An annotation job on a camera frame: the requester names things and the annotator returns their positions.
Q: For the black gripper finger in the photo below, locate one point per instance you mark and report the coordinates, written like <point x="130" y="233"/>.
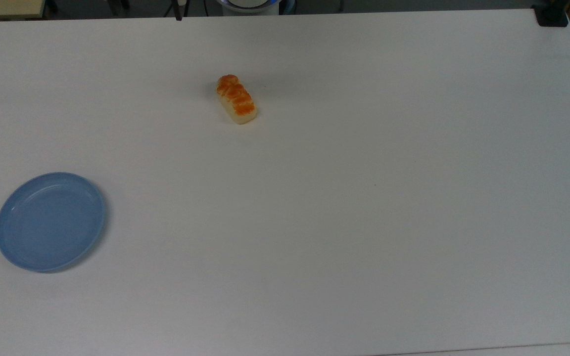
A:
<point x="178" y="14"/>

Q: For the orange glazed bread loaf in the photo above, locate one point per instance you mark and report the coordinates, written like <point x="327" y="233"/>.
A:
<point x="236" y="100"/>

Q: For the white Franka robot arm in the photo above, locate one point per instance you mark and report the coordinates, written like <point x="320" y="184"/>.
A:
<point x="250" y="5"/>

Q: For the blue round plate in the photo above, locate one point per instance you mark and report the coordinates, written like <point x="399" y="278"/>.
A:
<point x="51" y="222"/>

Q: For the beige wooden desk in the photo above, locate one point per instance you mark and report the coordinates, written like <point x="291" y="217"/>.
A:
<point x="3" y="7"/>

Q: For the black table clamp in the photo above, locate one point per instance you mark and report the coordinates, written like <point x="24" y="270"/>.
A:
<point x="552" y="18"/>

